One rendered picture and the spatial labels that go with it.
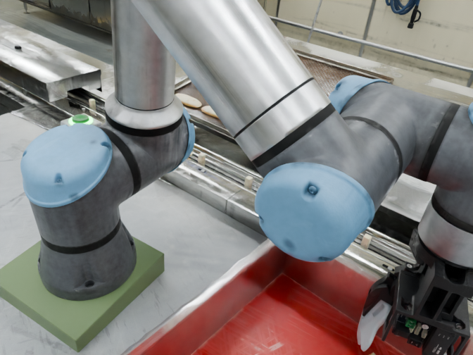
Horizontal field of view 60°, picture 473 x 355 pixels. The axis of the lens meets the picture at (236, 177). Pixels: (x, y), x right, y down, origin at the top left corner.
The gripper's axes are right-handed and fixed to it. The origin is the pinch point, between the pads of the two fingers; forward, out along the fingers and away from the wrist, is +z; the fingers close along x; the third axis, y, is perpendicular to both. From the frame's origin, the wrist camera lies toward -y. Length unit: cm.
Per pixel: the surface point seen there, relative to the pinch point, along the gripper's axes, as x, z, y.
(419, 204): 2.5, 1.5, -38.1
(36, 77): -101, -1, -43
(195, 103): -58, 1, -55
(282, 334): -14.6, 8.4, -1.3
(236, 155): -42, 9, -48
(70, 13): -349, 72, -330
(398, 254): 0.4, 5.8, -25.8
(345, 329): -5.8, 8.3, -6.6
